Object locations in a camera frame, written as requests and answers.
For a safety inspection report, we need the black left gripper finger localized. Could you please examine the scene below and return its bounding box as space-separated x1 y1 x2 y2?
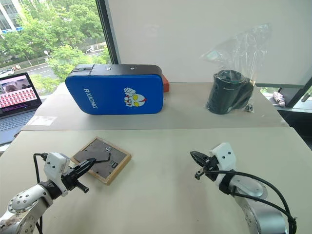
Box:
78 159 97 176
77 157 97 168

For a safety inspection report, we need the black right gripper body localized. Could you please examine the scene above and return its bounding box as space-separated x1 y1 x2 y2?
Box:
194 156 220 181

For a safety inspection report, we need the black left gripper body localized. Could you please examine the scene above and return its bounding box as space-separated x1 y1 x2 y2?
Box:
60 166 90 194

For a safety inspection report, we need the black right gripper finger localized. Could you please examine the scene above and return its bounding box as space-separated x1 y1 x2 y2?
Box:
192 154 210 169
190 151 212 161

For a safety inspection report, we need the laptop computer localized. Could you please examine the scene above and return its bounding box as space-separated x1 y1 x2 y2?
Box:
0 72 47 146

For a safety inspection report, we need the black electric kettle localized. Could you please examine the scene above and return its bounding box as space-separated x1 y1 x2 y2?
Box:
206 69 255 115

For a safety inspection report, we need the blue cartoon kick pad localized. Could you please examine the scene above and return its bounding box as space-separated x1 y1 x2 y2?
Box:
64 64 165 116

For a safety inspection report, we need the orange-red block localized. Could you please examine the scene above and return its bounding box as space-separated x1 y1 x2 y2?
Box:
161 76 171 93

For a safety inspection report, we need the pink folded umbrella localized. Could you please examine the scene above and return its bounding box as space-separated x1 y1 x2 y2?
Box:
272 91 286 108

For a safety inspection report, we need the black roll in plastic bag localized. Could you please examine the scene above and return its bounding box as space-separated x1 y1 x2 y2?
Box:
199 23 273 115

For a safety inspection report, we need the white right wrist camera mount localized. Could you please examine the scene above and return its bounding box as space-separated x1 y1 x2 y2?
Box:
209 142 236 183

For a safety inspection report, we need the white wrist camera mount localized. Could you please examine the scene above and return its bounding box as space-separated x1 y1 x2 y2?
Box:
209 142 236 183
43 153 71 197

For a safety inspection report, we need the wooden picture frame back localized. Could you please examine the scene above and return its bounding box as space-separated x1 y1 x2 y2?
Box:
70 136 133 186

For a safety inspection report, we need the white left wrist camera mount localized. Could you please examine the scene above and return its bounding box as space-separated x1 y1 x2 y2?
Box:
43 153 71 197

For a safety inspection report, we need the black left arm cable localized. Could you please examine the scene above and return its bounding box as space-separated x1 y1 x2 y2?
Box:
33 153 47 234

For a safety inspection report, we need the black window frame post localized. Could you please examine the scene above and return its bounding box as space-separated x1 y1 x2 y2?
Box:
95 0 120 65

